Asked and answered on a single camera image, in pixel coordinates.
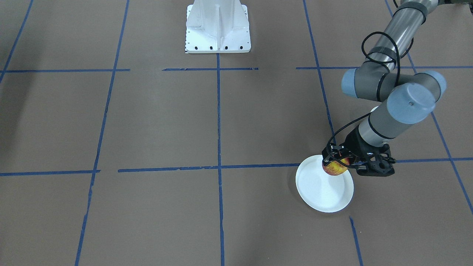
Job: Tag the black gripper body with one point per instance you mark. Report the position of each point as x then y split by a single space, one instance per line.
353 143

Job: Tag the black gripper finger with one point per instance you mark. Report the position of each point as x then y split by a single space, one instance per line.
338 153

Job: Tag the red yellow apple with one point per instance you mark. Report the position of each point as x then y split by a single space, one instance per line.
333 168

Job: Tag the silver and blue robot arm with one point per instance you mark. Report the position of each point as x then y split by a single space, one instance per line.
404 99

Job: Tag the white round plate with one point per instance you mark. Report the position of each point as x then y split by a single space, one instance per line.
321 191

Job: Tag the brown paper table cover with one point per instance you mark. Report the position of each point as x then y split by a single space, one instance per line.
119 149

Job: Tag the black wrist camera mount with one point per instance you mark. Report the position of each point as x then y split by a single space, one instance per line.
375 161

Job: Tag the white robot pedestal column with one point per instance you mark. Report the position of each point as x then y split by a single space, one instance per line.
217 26

